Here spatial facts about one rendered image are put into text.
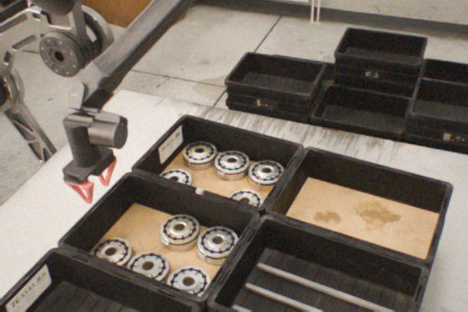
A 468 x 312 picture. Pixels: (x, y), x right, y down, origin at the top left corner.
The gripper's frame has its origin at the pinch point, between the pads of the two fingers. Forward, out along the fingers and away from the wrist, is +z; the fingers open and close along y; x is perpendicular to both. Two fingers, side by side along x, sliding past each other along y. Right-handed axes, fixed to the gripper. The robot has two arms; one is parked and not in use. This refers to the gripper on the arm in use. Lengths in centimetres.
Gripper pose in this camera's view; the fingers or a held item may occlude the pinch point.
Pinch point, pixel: (96, 191)
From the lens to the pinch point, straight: 132.7
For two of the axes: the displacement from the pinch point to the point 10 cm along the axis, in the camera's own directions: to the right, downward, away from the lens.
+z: 0.7, 8.1, 5.9
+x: -9.0, -2.0, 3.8
